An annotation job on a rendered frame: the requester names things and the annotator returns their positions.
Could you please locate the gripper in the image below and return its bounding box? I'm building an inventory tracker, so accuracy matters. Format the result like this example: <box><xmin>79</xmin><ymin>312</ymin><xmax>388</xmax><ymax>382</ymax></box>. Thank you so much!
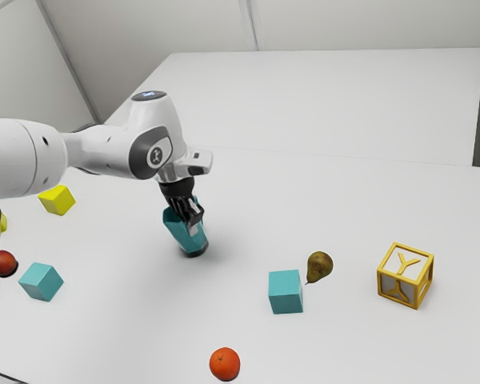
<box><xmin>157</xmin><ymin>177</ymin><xmax>206</xmax><ymax>238</ymax></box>

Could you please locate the teal faceted mug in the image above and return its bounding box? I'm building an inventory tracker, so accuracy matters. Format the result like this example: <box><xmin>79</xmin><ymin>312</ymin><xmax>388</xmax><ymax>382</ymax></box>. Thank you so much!
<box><xmin>162</xmin><ymin>195</ymin><xmax>209</xmax><ymax>258</ymax></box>

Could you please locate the teal block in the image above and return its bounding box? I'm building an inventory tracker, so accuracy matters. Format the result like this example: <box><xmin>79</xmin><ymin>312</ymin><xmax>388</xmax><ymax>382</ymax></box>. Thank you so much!
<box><xmin>18</xmin><ymin>262</ymin><xmax>65</xmax><ymax>302</ymax></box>
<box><xmin>268</xmin><ymin>270</ymin><xmax>305</xmax><ymax>315</ymax></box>

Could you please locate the green brown pear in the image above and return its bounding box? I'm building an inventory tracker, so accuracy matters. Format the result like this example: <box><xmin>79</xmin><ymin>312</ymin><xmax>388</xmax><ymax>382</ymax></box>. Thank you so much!
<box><xmin>304</xmin><ymin>250</ymin><xmax>334</xmax><ymax>286</ymax></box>

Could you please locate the orange fruit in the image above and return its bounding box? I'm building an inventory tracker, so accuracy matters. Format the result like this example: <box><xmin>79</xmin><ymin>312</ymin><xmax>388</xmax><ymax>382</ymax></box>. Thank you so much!
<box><xmin>209</xmin><ymin>346</ymin><xmax>242</xmax><ymax>382</ymax></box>

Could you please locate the red apple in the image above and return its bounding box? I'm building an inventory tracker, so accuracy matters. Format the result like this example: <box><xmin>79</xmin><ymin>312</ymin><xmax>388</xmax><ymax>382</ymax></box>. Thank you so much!
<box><xmin>0</xmin><ymin>250</ymin><xmax>18</xmax><ymax>277</ymax></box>

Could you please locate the yellow letter cube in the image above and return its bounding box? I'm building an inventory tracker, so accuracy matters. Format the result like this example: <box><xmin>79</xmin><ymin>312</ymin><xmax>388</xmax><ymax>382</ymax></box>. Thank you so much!
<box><xmin>376</xmin><ymin>241</ymin><xmax>436</xmax><ymax>310</ymax></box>

